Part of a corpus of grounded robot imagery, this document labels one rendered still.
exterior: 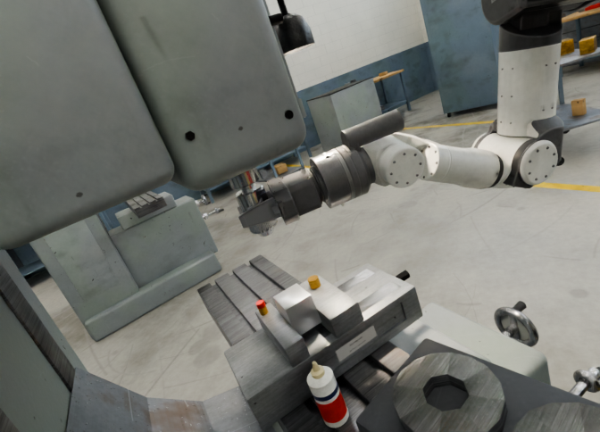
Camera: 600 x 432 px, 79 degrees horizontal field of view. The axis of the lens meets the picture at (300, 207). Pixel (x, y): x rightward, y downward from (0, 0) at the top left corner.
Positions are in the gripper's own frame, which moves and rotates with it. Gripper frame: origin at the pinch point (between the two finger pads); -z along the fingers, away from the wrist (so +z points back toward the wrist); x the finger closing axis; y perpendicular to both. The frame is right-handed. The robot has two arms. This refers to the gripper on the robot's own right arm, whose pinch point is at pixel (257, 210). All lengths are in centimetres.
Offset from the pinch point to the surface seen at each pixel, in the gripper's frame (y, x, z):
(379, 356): 31.6, 5.5, 9.5
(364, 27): -70, -795, 359
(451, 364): 11.6, 31.4, 11.5
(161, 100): -19.5, 11.8, -4.7
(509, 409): 13.0, 36.3, 13.2
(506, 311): 57, -17, 49
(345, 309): 20.6, 4.6, 7.1
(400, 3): -94, -831, 474
